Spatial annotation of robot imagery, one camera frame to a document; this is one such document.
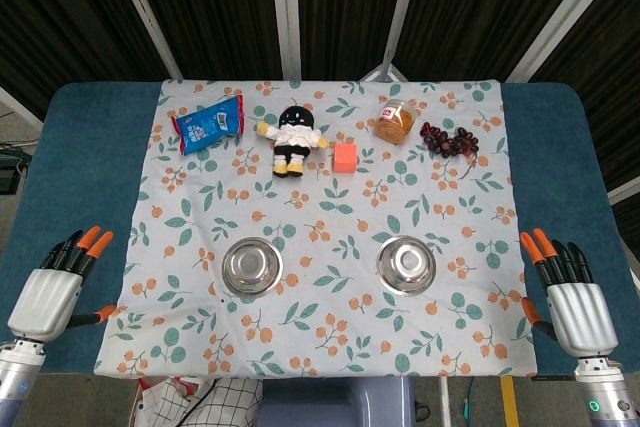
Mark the left robot hand silver orange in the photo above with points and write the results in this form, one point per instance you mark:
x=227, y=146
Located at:
x=42, y=302

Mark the right robot hand silver orange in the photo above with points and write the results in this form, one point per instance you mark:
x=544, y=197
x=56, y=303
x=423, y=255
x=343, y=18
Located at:
x=582, y=317

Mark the stainless steel bowl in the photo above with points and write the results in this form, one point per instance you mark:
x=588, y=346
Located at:
x=252, y=266
x=406, y=265

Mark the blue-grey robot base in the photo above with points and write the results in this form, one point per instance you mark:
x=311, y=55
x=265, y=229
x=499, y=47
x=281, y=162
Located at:
x=335, y=404

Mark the black box device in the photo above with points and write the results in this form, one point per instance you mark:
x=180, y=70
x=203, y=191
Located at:
x=7, y=172

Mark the teal felt table cover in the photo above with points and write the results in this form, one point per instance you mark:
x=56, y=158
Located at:
x=80, y=172

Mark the white table leg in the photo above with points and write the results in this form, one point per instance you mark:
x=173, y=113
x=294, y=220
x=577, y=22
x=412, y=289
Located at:
x=445, y=402

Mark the white black checkered bag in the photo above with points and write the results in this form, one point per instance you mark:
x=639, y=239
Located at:
x=220, y=404

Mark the dark red grape bunch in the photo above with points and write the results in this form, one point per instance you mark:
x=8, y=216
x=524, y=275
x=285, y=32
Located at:
x=447, y=141

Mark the blue snack bag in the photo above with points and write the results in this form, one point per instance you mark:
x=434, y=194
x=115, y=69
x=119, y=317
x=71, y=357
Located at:
x=210, y=126

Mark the clear jar with orange snacks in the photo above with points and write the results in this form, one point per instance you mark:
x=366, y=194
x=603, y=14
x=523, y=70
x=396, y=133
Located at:
x=396, y=123

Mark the orange cube block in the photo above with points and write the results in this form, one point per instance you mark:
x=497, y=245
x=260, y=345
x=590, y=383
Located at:
x=345, y=158

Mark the floral patterned tablecloth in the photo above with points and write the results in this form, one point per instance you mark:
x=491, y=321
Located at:
x=320, y=197

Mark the black white plush doll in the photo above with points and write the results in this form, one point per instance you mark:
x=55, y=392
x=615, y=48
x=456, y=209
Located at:
x=294, y=139

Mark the white frame bar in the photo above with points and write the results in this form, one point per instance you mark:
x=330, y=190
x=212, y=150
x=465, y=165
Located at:
x=555, y=22
x=285, y=12
x=20, y=109
x=406, y=2
x=145, y=12
x=625, y=192

